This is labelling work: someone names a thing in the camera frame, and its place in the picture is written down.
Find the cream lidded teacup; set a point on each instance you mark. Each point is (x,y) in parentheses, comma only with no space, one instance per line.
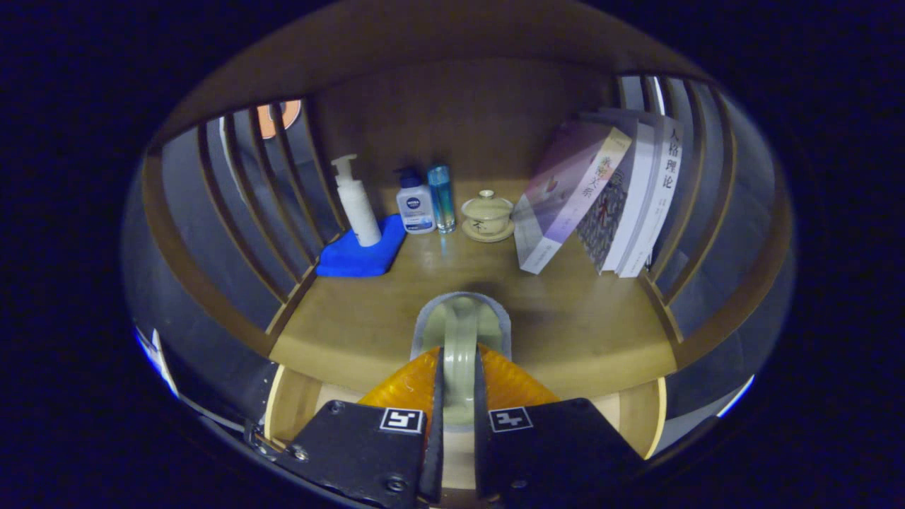
(486,212)

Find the white pump bottle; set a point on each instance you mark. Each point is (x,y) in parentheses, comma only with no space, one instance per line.
(360,212)

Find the purple white book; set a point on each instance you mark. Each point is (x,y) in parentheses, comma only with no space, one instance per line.
(558,198)

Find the slim teal bottle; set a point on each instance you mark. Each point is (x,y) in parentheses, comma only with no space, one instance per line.
(442,198)

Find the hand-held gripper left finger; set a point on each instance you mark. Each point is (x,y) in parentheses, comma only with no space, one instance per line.
(368,452)

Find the wooden cabinet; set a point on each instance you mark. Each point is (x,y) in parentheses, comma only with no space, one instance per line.
(459,106)

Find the small white blue-capped bottle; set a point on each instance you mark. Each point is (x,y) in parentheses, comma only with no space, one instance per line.
(416,208)

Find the wooden drawer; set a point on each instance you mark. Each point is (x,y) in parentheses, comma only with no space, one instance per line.
(640,417)

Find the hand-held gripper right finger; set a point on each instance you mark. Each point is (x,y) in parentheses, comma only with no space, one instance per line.
(551,452)

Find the patterned cover book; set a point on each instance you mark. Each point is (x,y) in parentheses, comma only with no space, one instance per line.
(608,212)

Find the blue cloth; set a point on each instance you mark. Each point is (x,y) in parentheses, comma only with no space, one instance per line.
(353,258)

